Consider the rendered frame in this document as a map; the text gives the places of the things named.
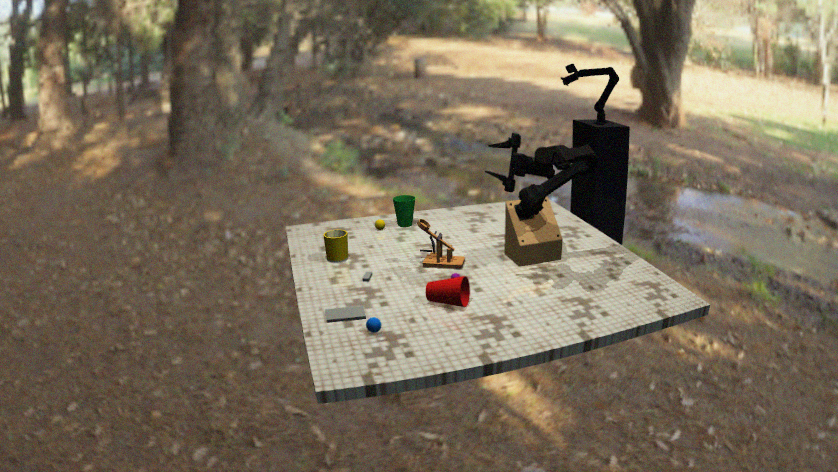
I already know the red plastic cup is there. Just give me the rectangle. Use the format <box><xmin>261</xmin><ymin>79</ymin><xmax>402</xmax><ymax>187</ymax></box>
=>
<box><xmin>426</xmin><ymin>276</ymin><xmax>470</xmax><ymax>307</ymax></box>

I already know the yellow mug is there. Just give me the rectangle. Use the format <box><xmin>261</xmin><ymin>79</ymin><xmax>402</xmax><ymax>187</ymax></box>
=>
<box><xmin>324</xmin><ymin>230</ymin><xmax>348</xmax><ymax>263</ymax></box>

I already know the blue ball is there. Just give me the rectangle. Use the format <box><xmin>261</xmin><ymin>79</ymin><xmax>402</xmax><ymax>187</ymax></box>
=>
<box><xmin>366</xmin><ymin>317</ymin><xmax>382</xmax><ymax>333</ymax></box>

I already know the green cup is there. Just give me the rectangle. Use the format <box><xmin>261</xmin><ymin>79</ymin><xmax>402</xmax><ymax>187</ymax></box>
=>
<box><xmin>393</xmin><ymin>195</ymin><xmax>415</xmax><ymax>227</ymax></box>

